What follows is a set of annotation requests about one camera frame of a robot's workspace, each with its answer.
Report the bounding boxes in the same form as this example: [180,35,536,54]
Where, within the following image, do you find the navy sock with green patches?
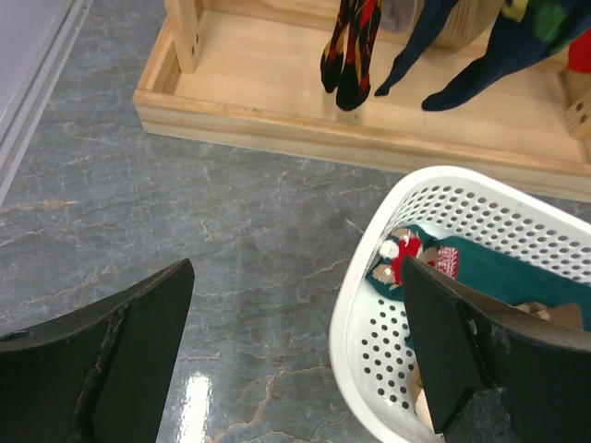
[421,0,590,112]

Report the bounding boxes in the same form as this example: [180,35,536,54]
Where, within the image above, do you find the white perforated plastic basket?
[329,166,590,442]

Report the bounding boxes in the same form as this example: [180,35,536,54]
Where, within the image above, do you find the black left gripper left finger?
[1,259,195,442]

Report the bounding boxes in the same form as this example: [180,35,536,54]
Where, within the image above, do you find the black red argyle sock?
[320,0,383,111]

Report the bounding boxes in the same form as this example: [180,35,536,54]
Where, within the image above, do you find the navy hanging sock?
[374,0,458,97]

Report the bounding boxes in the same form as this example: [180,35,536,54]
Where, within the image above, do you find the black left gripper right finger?
[402,258,590,442]

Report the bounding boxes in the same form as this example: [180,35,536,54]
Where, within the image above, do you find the green christmas sock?
[365,225,590,332]

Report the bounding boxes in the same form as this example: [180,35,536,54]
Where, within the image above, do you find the wooden drying rack frame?
[133,1,590,201]

